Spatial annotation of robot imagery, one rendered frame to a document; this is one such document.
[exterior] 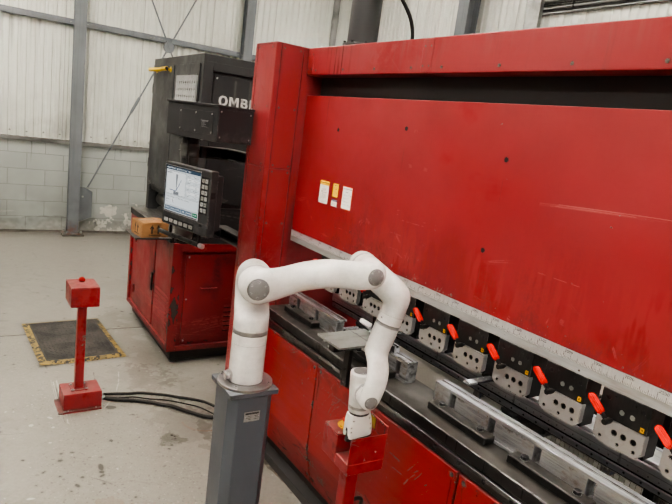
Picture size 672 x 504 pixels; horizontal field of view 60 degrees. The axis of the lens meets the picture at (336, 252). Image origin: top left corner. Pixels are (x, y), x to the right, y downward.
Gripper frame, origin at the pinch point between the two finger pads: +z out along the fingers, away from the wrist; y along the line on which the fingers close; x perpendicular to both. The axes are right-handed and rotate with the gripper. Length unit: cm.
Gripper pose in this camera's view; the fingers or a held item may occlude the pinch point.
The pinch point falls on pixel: (356, 447)
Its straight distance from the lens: 231.0
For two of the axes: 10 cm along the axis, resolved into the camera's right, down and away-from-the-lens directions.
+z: -0.5, 9.7, 2.4
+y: -8.8, 0.7, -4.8
